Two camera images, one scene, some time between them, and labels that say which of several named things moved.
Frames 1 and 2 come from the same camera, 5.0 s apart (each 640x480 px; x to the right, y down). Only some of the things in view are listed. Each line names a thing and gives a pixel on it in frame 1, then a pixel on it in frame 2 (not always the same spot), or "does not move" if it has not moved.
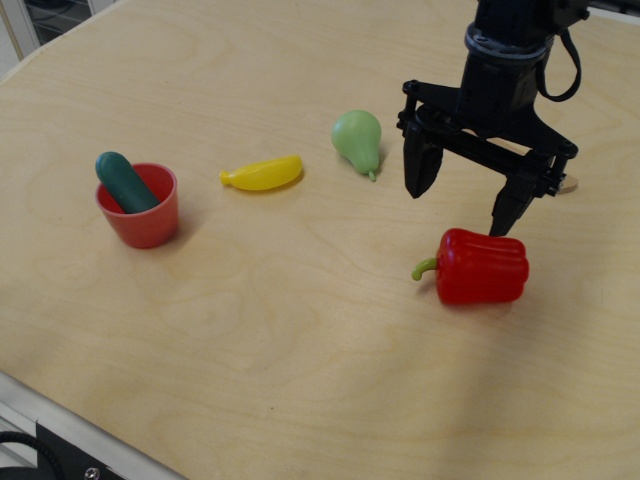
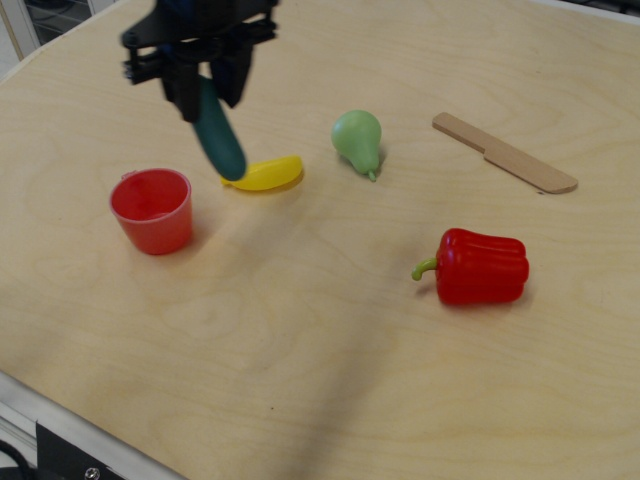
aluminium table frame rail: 23,408 does not move
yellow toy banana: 264,176 does not move
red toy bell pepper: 475,267 does not move
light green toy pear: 356,136 does not move
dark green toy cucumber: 120,178 -> 219,133
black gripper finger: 422,159 -> 230,75
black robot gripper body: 493,118 -> 195,30
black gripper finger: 511,201 -> 181,82
